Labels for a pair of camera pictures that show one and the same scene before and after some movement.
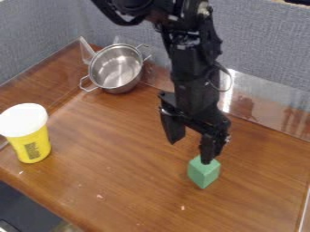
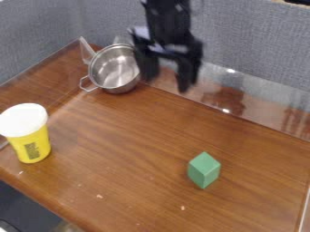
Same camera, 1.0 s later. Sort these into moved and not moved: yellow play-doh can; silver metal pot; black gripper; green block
Moved: black gripper
Not moved: silver metal pot; green block; yellow play-doh can
